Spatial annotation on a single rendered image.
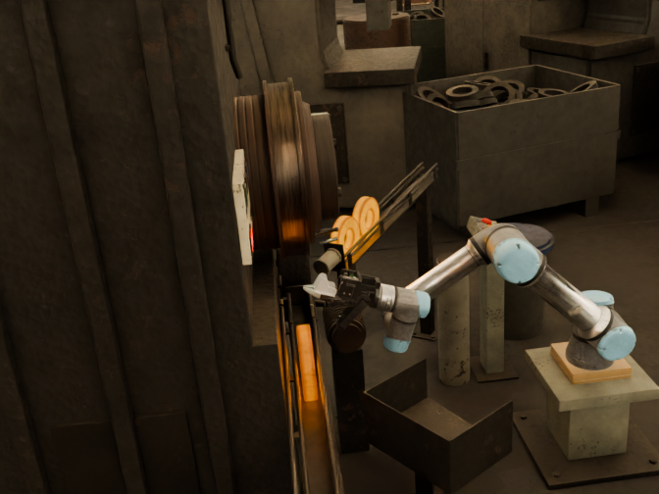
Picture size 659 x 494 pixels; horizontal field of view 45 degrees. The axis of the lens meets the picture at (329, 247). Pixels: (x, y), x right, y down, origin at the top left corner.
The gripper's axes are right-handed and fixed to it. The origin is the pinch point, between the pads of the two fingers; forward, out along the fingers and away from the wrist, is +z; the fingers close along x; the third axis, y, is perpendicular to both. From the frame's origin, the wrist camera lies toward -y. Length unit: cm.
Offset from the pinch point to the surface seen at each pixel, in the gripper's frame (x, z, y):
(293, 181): 24.3, 13.4, 37.9
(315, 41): -264, -13, 36
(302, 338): 38.6, 4.6, 5.1
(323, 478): 64, -3, -14
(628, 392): 3, -104, -13
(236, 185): 49, 27, 42
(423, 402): 40.2, -28.0, -5.8
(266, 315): 36.1, 13.9, 8.3
